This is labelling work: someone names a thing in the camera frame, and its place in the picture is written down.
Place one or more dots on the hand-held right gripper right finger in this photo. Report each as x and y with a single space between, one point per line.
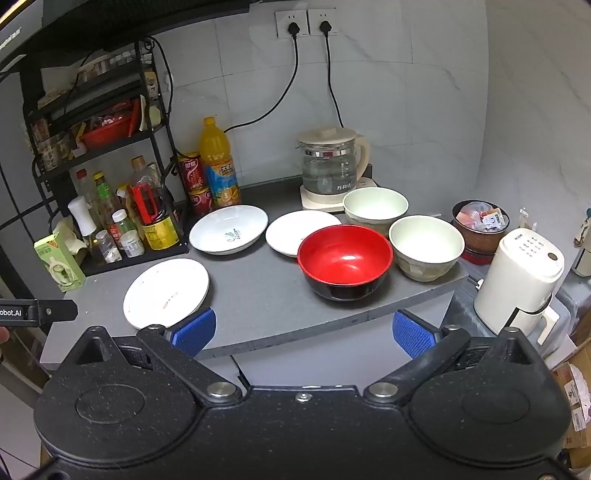
411 333

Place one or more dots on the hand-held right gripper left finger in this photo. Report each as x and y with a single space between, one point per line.
196 330

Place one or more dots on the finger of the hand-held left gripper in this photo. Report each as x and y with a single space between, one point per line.
55 310

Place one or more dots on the white plate with red mark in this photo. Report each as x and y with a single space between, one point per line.
166 290

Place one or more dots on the white ceramic bowl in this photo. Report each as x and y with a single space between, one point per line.
426 244
375 205

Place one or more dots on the red and black bowl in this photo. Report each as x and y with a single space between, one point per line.
344 263

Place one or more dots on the white deep plate with print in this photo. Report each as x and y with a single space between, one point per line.
228 228

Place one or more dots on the plain white plate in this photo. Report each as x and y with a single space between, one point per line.
295 230

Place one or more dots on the green tissue box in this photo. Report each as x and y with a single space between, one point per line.
57 261

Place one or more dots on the small clear spice jar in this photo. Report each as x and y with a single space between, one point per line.
107 248

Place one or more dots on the white squeeze bottle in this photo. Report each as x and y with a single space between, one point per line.
83 214

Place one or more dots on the red lid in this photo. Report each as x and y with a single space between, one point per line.
478 256

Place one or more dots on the small white jar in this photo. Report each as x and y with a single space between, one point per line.
134 244

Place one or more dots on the yellow tin can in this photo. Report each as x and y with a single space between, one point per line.
160 233

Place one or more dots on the small white cap bottle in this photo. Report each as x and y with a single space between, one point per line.
122 226

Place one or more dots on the white air fryer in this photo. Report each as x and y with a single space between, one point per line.
515 281

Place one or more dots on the brown bowl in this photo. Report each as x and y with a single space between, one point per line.
480 237

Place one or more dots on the yellow cap sauce bottle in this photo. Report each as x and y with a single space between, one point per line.
105 198

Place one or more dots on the red cap sauce bottle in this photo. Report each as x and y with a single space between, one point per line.
85 184

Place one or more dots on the pile of snack packets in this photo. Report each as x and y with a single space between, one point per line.
480 216

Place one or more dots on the grey plastic storage box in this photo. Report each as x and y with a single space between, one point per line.
568 300

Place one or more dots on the cream kettle base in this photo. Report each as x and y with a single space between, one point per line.
318 201

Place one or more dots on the clear oil bottle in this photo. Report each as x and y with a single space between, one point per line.
144 170

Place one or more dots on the orange juice bottle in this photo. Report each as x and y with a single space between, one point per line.
219 166

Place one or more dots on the cardboard boxes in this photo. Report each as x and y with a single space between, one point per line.
575 392

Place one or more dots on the red plastic basket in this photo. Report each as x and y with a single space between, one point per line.
106 130

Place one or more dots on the glass electric kettle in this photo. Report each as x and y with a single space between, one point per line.
330 159

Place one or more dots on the white and green container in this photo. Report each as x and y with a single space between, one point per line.
584 244

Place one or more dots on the black metal kitchen rack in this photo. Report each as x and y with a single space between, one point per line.
159 138

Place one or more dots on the black range hood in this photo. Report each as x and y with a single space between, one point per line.
92 23

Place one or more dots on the white wall socket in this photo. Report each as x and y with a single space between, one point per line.
322 21
290 23

